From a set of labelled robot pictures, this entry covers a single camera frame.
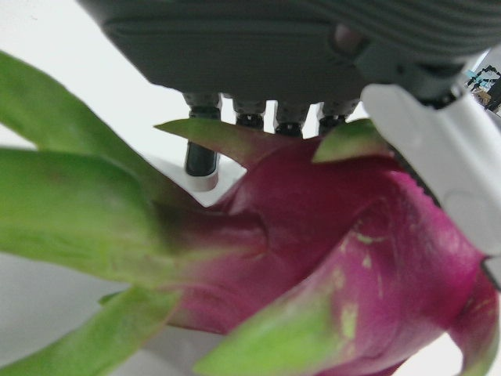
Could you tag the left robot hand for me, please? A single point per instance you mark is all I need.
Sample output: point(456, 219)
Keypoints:
point(254, 47)

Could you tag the pink dragon fruit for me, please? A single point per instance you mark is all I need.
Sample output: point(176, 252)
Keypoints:
point(313, 235)

